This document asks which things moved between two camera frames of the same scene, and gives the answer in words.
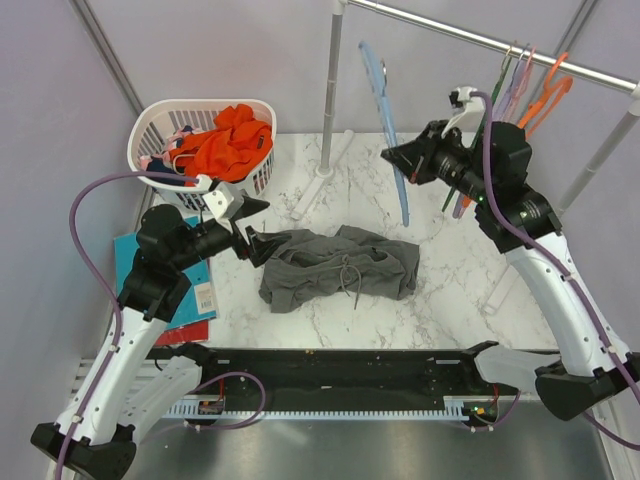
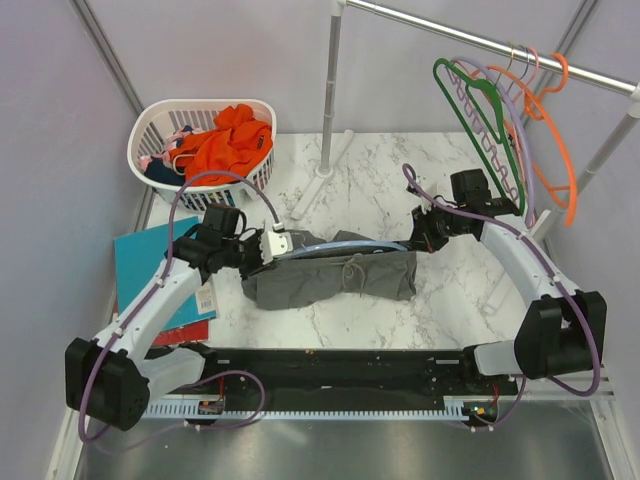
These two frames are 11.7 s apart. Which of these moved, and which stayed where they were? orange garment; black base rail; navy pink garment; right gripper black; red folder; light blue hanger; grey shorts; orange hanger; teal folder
Moved: grey shorts; orange hanger; right gripper black; light blue hanger
Stayed: teal folder; black base rail; orange garment; navy pink garment; red folder
